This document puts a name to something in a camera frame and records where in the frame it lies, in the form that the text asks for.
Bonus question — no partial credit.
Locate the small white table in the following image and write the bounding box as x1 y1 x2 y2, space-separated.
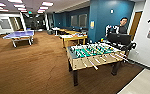
51 27 61 37

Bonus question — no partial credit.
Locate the yellow white-top game table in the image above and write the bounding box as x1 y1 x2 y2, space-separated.
60 32 89 49

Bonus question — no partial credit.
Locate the person in dark shirt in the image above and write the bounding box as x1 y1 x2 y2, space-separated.
105 16 131 45

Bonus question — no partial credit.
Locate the brown framed glass door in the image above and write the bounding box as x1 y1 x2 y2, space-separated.
9 16 23 32

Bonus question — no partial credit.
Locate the brown wooden door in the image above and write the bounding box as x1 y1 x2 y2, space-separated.
128 11 144 43

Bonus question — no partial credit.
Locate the exterior window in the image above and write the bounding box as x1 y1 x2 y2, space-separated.
78 13 89 29
69 14 80 29

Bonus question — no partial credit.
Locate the green foosball table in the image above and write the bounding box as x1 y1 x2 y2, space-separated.
65 42 131 87

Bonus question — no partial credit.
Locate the pale yellow wall sign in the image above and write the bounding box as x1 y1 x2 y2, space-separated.
89 20 96 30

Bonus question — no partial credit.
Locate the small white wall box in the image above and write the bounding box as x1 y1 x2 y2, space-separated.
109 8 115 15

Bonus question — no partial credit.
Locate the green exit sign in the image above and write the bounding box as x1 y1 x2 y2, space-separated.
27 10 34 15

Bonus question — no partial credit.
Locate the grey interior window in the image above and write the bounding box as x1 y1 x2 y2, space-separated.
0 17 13 31

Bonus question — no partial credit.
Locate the black wheeled cart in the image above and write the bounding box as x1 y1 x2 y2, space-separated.
105 32 138 56

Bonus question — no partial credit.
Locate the blue ping pong table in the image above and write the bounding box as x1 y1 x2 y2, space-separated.
2 29 36 48

